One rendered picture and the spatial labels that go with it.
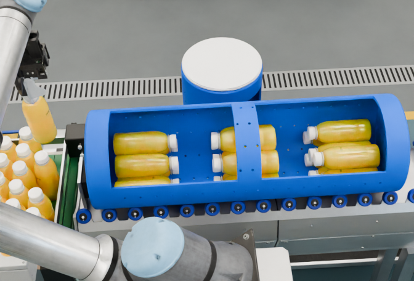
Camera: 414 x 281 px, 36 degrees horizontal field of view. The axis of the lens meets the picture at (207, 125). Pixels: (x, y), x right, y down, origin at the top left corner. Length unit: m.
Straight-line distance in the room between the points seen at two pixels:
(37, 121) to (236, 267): 0.71
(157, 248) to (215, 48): 1.19
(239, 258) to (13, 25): 0.62
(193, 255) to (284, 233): 0.76
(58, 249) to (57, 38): 2.94
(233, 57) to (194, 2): 2.08
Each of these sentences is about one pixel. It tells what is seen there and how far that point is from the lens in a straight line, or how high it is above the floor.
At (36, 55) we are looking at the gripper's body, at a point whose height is 1.51.
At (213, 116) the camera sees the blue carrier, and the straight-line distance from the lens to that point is 1.90.
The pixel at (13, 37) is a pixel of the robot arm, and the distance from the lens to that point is 1.21.
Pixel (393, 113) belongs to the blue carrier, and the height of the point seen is 1.23.
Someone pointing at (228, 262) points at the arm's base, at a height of 1.37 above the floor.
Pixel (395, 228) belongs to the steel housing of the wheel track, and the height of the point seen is 0.85.
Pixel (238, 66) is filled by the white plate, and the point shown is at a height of 1.04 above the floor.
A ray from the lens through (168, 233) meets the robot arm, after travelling 1.19.
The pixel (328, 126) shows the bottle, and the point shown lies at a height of 1.13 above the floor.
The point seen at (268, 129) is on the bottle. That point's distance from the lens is 1.78.
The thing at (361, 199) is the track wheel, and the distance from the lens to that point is 1.91.
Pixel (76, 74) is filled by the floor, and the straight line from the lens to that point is 3.80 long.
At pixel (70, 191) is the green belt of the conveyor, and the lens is 2.03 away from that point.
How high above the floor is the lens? 2.46
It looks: 46 degrees down
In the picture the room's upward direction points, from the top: 1 degrees counter-clockwise
